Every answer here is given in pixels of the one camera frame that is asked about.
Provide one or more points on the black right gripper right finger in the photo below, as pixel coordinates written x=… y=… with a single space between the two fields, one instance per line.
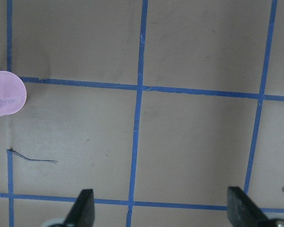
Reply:
x=243 y=212

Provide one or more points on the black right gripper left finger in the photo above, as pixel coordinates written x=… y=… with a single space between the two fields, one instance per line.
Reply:
x=82 y=214

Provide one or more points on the pink mesh cup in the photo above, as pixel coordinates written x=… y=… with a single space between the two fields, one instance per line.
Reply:
x=13 y=93

